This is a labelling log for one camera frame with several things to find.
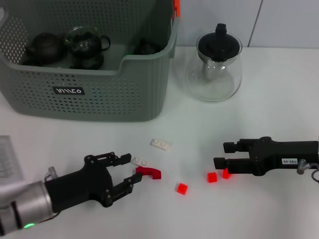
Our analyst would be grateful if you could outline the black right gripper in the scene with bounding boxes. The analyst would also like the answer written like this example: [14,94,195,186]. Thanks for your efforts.
[213,136,319,177]

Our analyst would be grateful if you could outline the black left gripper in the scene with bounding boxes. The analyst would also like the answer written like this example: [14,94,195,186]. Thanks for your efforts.
[44,151,144,214]

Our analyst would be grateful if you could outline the dark red curved brick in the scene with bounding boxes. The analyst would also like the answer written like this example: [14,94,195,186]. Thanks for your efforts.
[136,166,162,180]

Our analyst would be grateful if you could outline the glass teacup with black base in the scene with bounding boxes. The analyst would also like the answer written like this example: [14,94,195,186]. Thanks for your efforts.
[64,26,112,58]
[134,38,162,55]
[69,51,105,70]

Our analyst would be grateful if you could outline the grey-green perforated storage bin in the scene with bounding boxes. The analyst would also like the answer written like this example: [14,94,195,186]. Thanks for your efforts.
[0,0,180,122]

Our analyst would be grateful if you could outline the white building brick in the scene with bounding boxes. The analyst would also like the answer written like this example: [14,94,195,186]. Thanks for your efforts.
[150,138,173,152]
[131,156,152,168]

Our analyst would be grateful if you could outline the glass teapot with black lid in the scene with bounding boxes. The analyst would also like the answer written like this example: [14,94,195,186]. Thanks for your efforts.
[185,23,244,102]

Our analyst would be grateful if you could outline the grey metal box device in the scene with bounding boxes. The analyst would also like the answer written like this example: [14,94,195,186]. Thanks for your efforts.
[0,135,25,181]

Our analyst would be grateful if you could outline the dark clay teapot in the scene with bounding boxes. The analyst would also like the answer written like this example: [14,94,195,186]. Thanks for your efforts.
[24,31,68,66]

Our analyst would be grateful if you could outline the orange plastic object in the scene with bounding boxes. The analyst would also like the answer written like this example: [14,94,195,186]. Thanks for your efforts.
[171,0,181,18]

